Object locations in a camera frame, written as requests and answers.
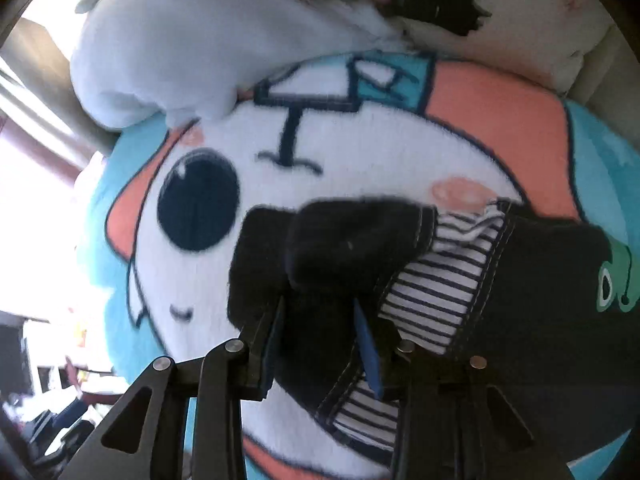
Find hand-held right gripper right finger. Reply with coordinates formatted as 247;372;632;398
353;298;576;480

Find cartoon printed blanket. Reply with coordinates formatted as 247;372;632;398
75;49;640;480

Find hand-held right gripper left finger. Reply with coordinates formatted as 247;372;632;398
59;296;288;480

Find black pants with striped lining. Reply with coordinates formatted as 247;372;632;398
227;199;640;480

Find cream pillow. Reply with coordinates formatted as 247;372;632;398
395;0;616;96

